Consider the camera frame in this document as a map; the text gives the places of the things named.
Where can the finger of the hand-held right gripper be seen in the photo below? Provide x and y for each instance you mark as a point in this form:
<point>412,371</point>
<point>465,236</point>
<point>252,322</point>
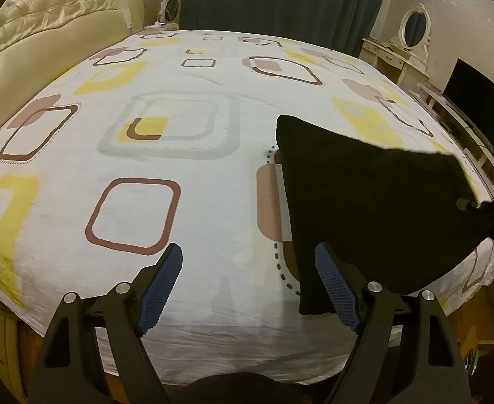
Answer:
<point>489,207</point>

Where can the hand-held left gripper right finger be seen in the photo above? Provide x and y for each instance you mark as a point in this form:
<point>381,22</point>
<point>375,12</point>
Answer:
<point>335,286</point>

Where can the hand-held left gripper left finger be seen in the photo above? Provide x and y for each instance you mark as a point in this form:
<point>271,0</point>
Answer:
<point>160,290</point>

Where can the black pants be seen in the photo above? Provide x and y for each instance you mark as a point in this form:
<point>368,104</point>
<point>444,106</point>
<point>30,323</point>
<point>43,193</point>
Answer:
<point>373,210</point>

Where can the white television stand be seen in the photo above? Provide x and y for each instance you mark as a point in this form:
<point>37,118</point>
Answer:
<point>462,134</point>

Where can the black flat television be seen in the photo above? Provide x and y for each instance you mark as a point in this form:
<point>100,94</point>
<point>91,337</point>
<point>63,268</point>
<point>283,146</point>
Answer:
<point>480,101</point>

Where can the round bed with patterned sheet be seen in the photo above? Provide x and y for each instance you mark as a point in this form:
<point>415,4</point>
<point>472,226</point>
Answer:
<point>179,134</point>

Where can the white dressing table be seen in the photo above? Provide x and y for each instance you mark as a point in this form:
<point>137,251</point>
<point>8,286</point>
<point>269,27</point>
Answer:
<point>392,61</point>

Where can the white oval vanity mirror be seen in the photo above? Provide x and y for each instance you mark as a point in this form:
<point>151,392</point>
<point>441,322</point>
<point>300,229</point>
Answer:
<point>415,28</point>

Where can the white nightstand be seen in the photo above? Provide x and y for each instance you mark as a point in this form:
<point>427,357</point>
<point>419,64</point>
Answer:
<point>162,26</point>

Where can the cream tufted leather headboard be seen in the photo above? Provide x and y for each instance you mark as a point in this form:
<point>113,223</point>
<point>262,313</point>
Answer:
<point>49,38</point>

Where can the small white desk fan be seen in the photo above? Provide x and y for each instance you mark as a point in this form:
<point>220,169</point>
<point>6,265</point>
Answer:
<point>169,10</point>

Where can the dark teal curtain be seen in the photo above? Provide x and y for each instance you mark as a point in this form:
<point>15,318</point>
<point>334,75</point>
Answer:
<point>285,0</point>

